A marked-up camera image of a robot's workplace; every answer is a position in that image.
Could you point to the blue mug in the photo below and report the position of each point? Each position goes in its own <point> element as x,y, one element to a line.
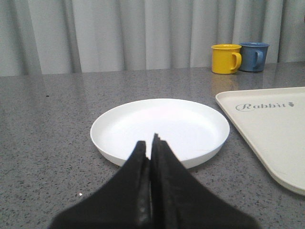
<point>253,56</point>

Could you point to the yellow mug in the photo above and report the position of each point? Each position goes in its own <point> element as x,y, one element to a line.
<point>226,58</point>

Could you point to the cream rabbit tray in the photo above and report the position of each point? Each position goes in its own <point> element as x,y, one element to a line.
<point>272,122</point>

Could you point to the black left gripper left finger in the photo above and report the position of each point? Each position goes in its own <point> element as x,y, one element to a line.
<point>122,203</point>

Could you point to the white round plate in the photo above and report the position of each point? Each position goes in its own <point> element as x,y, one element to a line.
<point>193,131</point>

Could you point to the grey curtain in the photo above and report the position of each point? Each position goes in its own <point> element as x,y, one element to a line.
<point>84,36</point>

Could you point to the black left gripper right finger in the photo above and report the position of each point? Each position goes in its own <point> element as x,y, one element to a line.
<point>181,202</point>

